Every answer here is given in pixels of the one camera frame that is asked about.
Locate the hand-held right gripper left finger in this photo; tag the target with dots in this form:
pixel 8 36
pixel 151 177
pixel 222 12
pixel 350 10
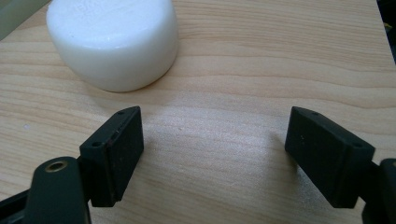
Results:
pixel 115 155

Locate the white round container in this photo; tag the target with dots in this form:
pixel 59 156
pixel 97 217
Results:
pixel 113 43

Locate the grey-green flat object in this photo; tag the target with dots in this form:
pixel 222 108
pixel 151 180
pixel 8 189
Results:
pixel 15 14

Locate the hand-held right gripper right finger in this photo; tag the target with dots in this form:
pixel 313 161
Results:
pixel 327 155

